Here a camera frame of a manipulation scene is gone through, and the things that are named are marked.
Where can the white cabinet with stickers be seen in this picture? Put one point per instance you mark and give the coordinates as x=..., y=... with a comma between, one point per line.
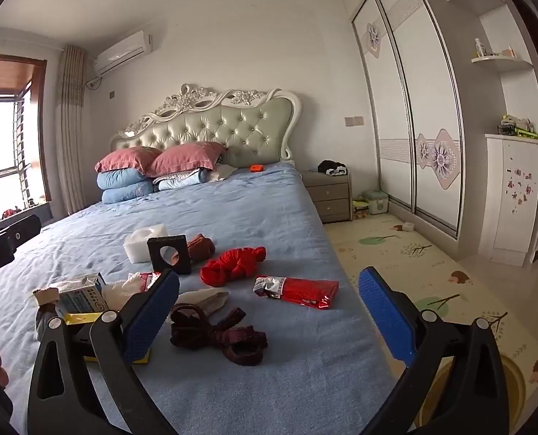
x=513, y=199

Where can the wall switch panel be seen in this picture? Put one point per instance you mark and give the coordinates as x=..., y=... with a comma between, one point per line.
x=354, y=121

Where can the maroon cloth strips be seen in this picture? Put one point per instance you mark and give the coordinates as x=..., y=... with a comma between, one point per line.
x=214, y=335

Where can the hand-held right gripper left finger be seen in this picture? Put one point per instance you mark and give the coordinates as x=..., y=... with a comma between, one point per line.
x=153, y=312

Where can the grey nightstand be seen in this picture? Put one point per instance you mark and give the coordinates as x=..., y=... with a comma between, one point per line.
x=327, y=197

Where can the white air conditioner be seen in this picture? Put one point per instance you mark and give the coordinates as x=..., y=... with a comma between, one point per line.
x=123, y=52

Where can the red cloth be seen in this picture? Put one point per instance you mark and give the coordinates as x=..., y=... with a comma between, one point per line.
x=232, y=267

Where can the small cardboard box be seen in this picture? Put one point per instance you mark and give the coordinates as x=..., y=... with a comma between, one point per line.
x=405, y=227

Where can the black foam square with hole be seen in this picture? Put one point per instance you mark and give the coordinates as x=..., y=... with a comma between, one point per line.
x=181, y=253

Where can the pink pillow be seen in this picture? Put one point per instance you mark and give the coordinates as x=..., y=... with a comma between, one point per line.
x=187, y=156
x=123, y=158

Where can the red snack packet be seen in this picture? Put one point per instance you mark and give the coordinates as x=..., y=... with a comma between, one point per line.
x=305, y=292

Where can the black clothes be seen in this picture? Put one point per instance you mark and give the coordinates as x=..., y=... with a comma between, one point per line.
x=330, y=167

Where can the white sliding-door wardrobe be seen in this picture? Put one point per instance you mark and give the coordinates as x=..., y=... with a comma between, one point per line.
x=414, y=99

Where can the light blue folded quilt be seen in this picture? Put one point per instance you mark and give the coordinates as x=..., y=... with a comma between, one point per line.
x=126, y=195
x=123, y=179

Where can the yellow round bin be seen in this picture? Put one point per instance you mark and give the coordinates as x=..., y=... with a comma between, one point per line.
x=516, y=380

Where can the tufted green white headboard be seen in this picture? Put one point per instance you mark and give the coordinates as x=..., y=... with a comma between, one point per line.
x=232, y=131

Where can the beige curtain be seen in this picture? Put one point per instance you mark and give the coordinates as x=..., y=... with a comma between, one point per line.
x=71, y=131

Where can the yellow box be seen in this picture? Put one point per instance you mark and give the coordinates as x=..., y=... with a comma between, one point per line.
x=76, y=318

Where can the white plastic bag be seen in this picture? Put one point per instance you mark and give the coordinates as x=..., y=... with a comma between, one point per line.
x=121, y=292

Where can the blue white carton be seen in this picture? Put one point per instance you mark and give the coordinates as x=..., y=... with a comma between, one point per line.
x=80, y=294

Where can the green toy pile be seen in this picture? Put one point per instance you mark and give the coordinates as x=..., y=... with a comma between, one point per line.
x=520, y=127

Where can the white foam block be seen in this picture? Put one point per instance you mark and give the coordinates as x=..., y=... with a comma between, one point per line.
x=137, y=244

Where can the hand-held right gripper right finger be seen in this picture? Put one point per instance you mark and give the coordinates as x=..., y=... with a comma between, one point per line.
x=386, y=315

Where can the small white bottle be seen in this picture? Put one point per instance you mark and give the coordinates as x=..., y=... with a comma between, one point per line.
x=479, y=47

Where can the small red wrapper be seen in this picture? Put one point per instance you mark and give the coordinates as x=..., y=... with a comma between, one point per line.
x=150, y=280

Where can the small orange item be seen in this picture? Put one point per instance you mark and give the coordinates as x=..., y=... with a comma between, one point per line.
x=256, y=168

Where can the window with brown frame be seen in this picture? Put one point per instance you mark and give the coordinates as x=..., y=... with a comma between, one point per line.
x=6, y=136

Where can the green white storage box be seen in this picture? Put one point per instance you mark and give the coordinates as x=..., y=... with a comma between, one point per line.
x=377, y=201

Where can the patterned grey-blue folded quilt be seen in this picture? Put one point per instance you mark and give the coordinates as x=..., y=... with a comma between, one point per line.
x=182, y=180

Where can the beige paper bag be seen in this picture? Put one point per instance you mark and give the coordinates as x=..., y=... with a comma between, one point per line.
x=205, y=299

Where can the yellow green toys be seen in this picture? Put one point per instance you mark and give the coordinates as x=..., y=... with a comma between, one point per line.
x=359, y=208

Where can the patterned play mat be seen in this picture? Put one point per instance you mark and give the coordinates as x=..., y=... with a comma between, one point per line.
x=386, y=258

